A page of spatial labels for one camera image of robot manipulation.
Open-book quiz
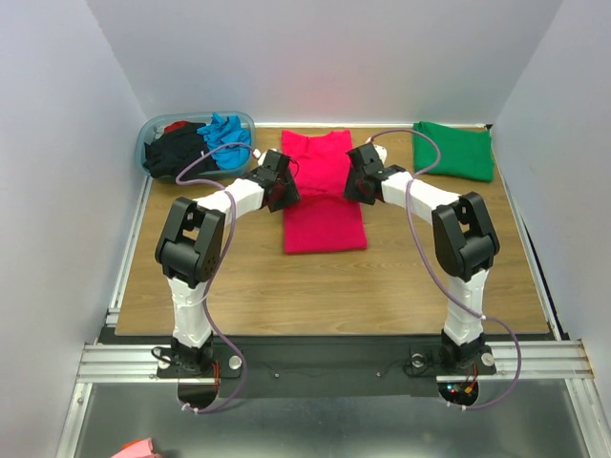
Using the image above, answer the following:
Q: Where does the pink red t shirt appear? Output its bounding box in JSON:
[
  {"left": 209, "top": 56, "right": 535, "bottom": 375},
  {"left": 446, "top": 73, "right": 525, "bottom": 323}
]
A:
[{"left": 282, "top": 130, "right": 368, "bottom": 255}]

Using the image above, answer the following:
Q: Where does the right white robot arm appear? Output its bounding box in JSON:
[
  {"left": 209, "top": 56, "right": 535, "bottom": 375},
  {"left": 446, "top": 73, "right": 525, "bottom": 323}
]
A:
[{"left": 344, "top": 142, "right": 500, "bottom": 372}]

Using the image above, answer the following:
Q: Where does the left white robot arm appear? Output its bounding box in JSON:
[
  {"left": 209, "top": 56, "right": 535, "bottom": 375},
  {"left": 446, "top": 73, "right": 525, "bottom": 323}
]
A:
[{"left": 155, "top": 150, "right": 300, "bottom": 376}]

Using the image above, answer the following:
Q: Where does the blue t shirt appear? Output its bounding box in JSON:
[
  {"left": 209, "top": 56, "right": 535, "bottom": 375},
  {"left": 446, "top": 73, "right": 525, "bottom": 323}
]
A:
[{"left": 197, "top": 113, "right": 252, "bottom": 170}]

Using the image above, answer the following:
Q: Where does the green folded t shirt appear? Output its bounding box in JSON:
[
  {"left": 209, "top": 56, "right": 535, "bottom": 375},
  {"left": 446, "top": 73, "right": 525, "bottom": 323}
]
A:
[{"left": 413, "top": 121, "right": 495, "bottom": 182}]

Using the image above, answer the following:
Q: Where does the red garment in bin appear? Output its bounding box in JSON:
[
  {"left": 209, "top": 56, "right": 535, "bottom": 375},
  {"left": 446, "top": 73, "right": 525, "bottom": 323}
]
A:
[{"left": 163, "top": 120, "right": 188, "bottom": 135}]

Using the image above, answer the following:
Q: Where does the black t shirt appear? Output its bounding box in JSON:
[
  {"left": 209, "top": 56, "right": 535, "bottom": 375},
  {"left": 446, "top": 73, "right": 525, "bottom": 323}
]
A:
[{"left": 143, "top": 121, "right": 209, "bottom": 178}]

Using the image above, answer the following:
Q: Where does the translucent blue plastic bin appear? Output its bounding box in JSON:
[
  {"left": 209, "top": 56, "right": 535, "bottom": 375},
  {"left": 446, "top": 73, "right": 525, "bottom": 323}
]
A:
[{"left": 136, "top": 111, "right": 256, "bottom": 182}]

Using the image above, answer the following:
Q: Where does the pink cloth at bottom edge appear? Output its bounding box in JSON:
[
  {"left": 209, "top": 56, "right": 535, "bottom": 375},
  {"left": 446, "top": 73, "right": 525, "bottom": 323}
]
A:
[{"left": 113, "top": 438, "right": 158, "bottom": 458}]

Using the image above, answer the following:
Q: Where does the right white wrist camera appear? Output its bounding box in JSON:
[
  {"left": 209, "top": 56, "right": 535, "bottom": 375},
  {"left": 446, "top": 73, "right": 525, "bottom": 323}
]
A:
[{"left": 367, "top": 137, "right": 388, "bottom": 164}]

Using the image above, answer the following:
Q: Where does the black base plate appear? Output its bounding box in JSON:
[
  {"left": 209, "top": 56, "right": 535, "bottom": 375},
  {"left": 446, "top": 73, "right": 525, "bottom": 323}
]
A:
[{"left": 152, "top": 335, "right": 497, "bottom": 403}]

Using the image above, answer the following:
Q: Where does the aluminium frame rail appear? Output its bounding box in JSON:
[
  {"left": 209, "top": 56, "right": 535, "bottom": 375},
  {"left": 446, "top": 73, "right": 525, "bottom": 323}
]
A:
[{"left": 77, "top": 341, "right": 594, "bottom": 384}]

